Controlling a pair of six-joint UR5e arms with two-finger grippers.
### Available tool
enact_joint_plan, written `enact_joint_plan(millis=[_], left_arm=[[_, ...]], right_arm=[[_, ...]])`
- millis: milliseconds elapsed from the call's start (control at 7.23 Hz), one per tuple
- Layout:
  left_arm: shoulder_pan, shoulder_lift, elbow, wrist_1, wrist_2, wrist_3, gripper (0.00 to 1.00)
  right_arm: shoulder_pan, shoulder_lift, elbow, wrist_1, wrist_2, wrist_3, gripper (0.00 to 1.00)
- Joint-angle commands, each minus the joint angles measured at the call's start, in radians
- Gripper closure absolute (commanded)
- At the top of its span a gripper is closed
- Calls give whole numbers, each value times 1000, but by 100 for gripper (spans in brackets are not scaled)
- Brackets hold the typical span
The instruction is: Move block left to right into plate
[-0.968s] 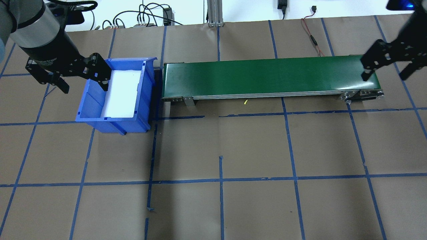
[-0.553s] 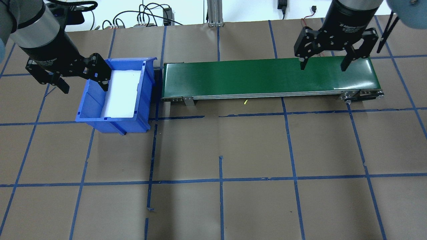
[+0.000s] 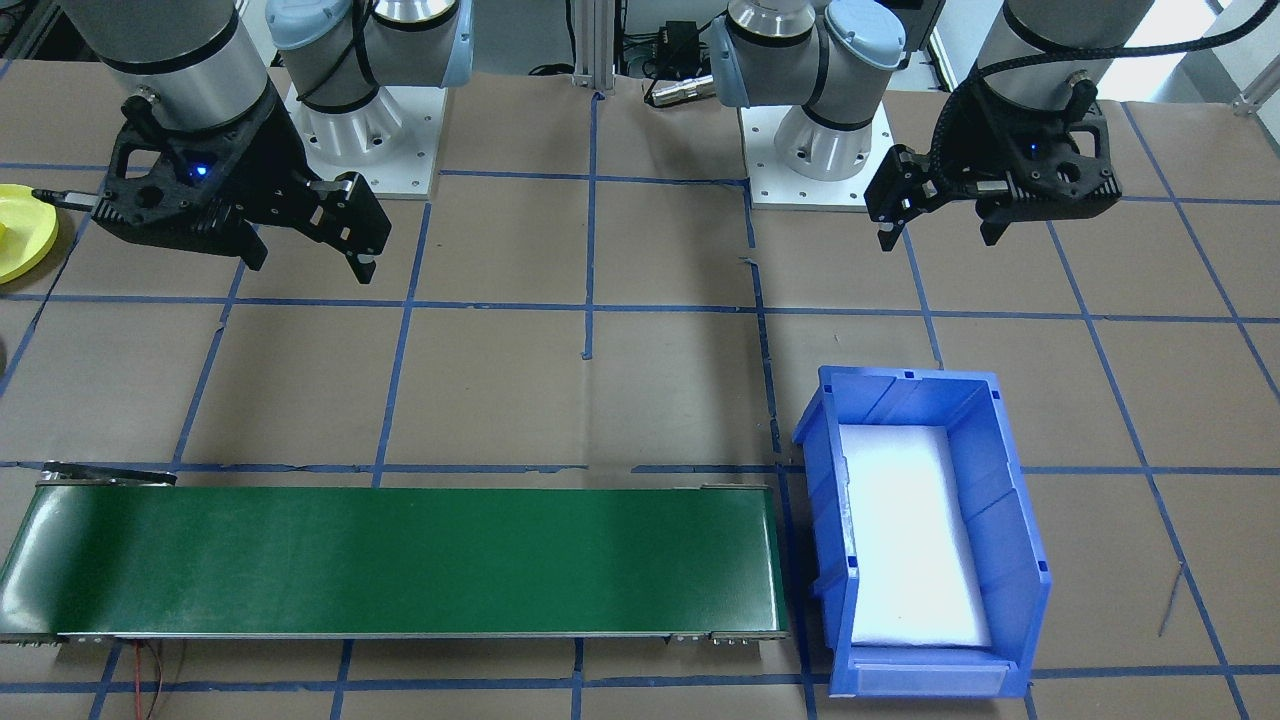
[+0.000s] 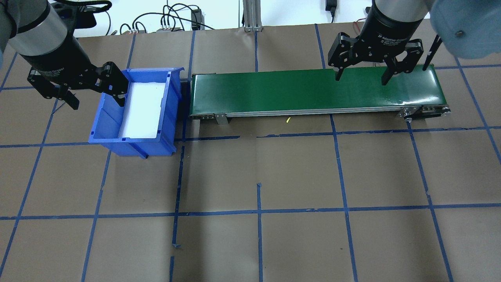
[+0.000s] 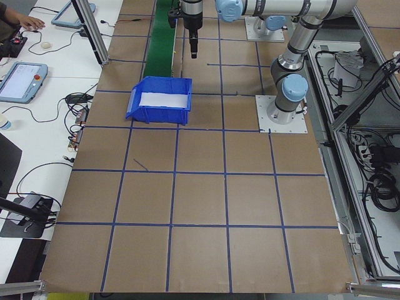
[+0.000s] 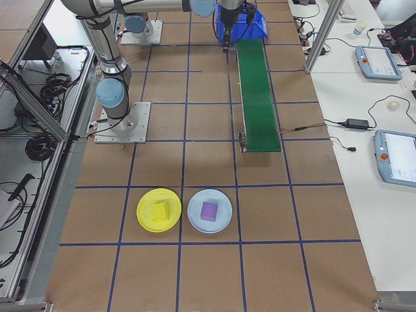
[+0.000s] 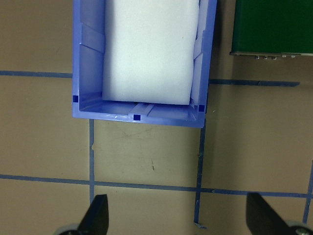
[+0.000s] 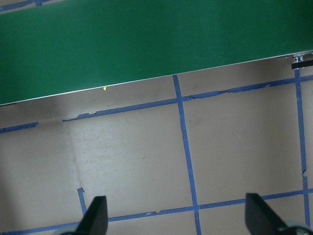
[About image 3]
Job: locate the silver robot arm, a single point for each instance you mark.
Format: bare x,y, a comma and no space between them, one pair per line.
820,140
160,50

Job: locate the yellow plastic plate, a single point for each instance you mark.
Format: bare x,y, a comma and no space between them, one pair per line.
25,235

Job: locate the black power brick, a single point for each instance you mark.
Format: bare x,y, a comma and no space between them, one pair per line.
680,45

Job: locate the white foam liner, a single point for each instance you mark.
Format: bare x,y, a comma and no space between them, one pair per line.
910,540

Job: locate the blue plastic storage bin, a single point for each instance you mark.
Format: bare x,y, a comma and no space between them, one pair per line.
1010,560

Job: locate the green conveyor belt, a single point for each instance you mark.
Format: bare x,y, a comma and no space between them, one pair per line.
400,560

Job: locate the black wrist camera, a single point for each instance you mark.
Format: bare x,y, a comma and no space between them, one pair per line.
1060,205
170,225

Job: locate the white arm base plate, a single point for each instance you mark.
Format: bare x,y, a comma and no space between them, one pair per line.
420,170
770,190

